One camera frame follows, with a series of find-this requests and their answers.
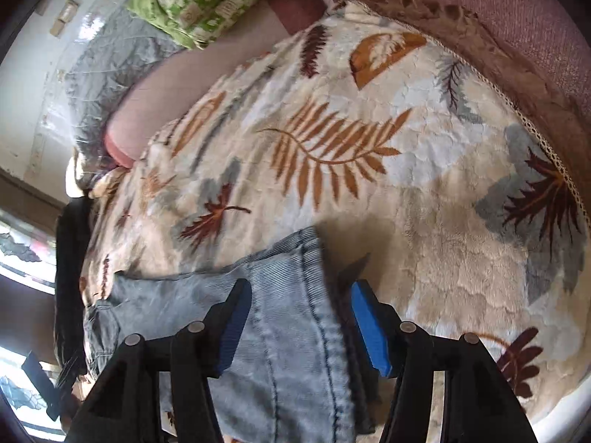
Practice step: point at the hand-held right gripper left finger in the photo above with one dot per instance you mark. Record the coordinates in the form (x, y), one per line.
(235, 323)

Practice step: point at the leaf printed plush blanket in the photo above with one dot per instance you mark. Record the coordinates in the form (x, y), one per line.
(369, 170)

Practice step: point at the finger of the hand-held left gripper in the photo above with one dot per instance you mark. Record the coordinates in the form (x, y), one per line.
(41, 385)

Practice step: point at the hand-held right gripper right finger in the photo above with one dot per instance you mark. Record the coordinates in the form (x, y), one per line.
(369, 323)

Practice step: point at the pink upholstered sofa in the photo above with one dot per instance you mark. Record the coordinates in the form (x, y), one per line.
(508, 0)

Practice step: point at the dark cloth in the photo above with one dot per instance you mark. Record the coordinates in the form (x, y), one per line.
(69, 263)

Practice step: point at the green printed cloth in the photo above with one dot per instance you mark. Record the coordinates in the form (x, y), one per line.
(207, 0)

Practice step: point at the blue denim pants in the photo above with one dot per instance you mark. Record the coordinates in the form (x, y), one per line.
(295, 332)

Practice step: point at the grey quilt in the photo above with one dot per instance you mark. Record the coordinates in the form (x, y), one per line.
(120, 69)

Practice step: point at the brown fringed sofa cover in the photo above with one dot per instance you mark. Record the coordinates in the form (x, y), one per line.
(508, 55)

